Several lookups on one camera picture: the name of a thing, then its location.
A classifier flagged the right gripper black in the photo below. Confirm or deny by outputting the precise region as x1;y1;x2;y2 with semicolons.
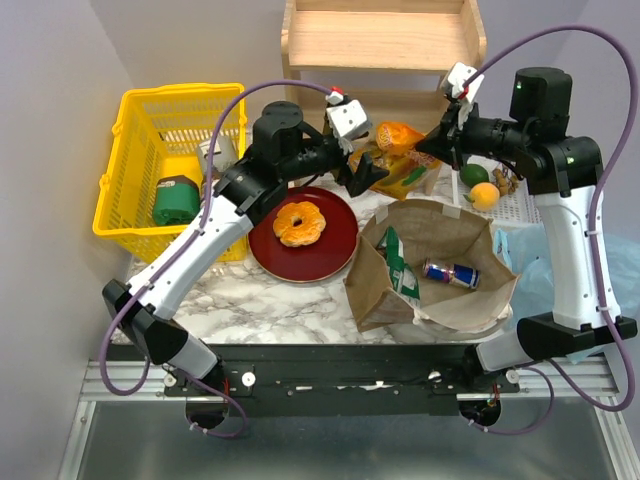
414;96;530;171

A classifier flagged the green lime fruit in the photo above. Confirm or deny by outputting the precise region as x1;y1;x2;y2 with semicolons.
459;164;490;188

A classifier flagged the yellow snack bag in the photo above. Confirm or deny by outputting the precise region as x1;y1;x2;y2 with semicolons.
349;121;442;200

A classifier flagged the orange fruit with leaf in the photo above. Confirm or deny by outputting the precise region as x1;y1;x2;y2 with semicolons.
464;182;501;212

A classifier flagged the brown longan fruit bunch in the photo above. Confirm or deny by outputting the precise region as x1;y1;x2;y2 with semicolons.
492;166;520;197

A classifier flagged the orange fluffy food item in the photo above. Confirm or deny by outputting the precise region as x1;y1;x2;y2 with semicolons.
272;201;326;247

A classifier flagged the brown paper grocery bag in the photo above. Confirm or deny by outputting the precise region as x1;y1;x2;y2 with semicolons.
345;199;518;342

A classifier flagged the green snack packet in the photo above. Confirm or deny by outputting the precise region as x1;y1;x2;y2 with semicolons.
376;227;420;308

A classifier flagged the light blue plastic bag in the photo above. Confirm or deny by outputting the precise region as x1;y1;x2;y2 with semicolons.
492;222;640;364

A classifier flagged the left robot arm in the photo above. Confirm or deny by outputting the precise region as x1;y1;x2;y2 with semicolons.
102;98;388;395

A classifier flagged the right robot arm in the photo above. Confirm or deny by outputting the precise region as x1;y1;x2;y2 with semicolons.
417;63;638;392

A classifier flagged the grey wrapped food package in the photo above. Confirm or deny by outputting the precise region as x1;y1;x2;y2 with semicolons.
195;135;239;177

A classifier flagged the green wrapped food package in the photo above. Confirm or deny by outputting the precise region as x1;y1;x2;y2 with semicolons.
152;175;200;226

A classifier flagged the red round lacquer tray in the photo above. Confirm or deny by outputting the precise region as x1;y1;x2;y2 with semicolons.
248;187;359;283

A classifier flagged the white plastic mesh basket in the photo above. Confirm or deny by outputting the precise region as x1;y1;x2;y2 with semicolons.
448;170;541;225

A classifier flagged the wooden shelf rack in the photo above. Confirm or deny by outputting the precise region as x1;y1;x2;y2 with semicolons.
281;0;487;133

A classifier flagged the blue drink can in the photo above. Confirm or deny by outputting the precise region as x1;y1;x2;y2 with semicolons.
423;258;480;290

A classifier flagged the yellow plastic shopping basket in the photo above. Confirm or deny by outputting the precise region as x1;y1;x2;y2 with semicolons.
92;83;244;263

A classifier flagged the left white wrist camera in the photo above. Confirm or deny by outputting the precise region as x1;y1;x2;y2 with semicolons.
326;100;372;141

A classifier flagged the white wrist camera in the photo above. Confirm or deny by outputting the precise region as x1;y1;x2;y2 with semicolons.
439;62;485;129
326;100;372;141

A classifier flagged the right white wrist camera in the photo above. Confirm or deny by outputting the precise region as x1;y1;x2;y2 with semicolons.
439;62;485;129

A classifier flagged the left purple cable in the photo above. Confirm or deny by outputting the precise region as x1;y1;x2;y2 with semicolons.
97;79;346;439

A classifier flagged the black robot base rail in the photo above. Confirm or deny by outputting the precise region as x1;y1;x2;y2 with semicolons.
102;342;561;419

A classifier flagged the aluminium frame profile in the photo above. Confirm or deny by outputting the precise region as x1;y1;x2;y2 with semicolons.
55;358;174;480

